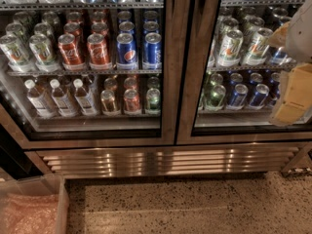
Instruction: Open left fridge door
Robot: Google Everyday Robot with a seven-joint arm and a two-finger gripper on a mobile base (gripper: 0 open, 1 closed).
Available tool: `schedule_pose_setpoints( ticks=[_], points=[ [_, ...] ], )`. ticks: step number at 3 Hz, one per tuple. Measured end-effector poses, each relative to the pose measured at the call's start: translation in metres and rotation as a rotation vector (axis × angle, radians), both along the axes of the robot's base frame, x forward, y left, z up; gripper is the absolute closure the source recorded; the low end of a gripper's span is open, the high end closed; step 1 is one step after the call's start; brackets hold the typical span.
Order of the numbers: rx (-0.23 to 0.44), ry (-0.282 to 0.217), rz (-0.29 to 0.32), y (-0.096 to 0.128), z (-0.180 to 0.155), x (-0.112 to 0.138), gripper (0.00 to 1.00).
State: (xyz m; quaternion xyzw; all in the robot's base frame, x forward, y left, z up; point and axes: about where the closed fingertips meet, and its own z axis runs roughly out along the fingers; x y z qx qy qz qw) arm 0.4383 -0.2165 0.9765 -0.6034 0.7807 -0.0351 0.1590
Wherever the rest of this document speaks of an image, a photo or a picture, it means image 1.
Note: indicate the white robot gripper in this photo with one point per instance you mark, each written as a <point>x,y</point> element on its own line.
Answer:
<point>300,38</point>

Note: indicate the glass fridge door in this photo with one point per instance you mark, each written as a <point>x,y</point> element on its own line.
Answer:
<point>197,125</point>
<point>81,18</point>

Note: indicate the right door silver blue can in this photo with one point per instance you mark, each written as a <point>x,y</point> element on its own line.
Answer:
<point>278,56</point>

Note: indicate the door 7up can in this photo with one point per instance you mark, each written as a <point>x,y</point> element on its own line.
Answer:
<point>229,50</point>
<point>255,54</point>

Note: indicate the right door left blue can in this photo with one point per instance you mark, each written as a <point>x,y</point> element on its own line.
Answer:
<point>238,96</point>

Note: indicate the right door left 7up can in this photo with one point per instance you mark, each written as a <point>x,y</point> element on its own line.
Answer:
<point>229,50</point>

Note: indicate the right door green can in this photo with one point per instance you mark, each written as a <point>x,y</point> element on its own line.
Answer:
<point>215,98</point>

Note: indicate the steel fridge vent grille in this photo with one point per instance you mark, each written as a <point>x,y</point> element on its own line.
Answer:
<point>253,157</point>

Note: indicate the front right pepsi can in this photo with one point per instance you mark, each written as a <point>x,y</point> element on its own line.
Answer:
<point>152,51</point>

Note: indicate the pepsi can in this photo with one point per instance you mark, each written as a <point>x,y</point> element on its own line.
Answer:
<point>152,51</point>
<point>126,52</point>

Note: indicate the green soda can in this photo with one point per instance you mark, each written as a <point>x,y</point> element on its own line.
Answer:
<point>153,101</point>

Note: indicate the orange soda can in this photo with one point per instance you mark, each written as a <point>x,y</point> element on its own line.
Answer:
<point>132,102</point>

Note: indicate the front left pepsi can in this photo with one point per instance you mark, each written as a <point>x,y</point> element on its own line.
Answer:
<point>126,52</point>

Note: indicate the brown soda can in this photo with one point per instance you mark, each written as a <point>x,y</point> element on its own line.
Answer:
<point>109,102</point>

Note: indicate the front right coke can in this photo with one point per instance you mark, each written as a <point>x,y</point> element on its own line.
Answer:
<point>98,52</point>

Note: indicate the coke can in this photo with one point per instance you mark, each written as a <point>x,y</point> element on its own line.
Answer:
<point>98,52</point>
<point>72,58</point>

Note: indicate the right water bottle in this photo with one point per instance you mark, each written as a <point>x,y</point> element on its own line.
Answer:
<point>85,98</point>

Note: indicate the water bottle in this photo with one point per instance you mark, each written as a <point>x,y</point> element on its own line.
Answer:
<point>85,98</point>
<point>63,99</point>
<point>40,99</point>

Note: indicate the front left coke can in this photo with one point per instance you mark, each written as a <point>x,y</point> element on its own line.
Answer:
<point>72,58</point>

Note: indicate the middle water bottle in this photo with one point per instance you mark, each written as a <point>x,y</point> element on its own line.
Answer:
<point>63,99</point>

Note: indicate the left water bottle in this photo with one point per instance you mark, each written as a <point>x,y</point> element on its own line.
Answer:
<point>40,99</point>

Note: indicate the clear plastic storage bin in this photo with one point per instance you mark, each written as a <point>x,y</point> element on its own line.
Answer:
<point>41,186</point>

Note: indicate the pink bubble wrap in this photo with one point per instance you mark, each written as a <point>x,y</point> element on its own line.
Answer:
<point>22,214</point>

